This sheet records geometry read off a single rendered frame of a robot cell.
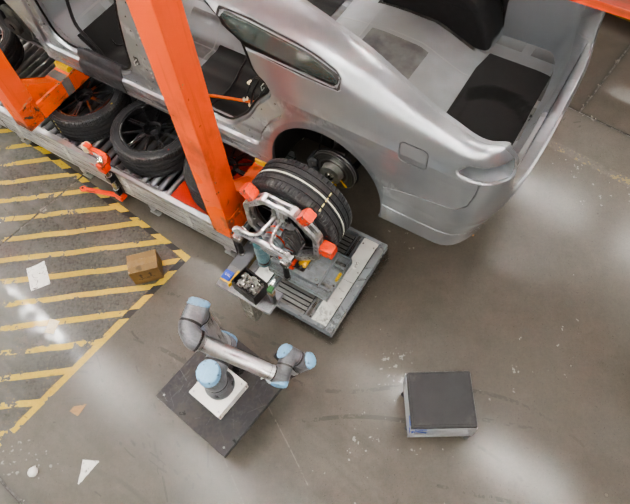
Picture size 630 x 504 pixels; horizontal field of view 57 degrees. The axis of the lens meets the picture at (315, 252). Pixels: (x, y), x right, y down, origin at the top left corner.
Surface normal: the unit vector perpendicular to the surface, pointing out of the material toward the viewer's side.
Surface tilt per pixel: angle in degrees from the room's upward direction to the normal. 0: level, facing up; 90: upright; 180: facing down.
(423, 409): 0
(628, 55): 0
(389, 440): 0
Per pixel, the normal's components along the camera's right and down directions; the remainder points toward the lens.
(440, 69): 0.27, -0.29
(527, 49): -0.05, -0.49
